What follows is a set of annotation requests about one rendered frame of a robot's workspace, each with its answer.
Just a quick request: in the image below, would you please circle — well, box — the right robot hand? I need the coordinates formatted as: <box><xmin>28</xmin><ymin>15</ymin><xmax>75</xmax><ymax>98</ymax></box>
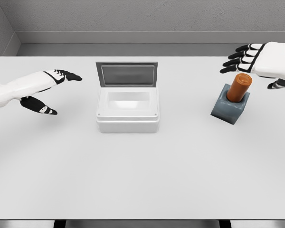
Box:
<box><xmin>219</xmin><ymin>41</ymin><xmax>285</xmax><ymax>90</ymax></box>

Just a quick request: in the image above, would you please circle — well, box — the white box with grey lid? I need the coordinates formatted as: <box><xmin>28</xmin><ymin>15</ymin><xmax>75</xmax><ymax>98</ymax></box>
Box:
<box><xmin>95</xmin><ymin>61</ymin><xmax>160</xmax><ymax>134</ymax></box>

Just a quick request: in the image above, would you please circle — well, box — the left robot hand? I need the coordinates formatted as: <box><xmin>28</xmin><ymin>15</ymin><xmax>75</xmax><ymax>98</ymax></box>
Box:
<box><xmin>12</xmin><ymin>69</ymin><xmax>83</xmax><ymax>116</ymax></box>

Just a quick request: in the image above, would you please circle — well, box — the brown cylindrical stamp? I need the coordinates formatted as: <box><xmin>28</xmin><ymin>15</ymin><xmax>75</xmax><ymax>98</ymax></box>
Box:
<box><xmin>226</xmin><ymin>73</ymin><xmax>253</xmax><ymax>104</ymax></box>

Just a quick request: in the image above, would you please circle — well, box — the grey-blue stamp holder block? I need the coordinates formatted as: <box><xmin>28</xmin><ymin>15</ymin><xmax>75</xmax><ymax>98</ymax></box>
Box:
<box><xmin>210</xmin><ymin>83</ymin><xmax>251</xmax><ymax>125</ymax></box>

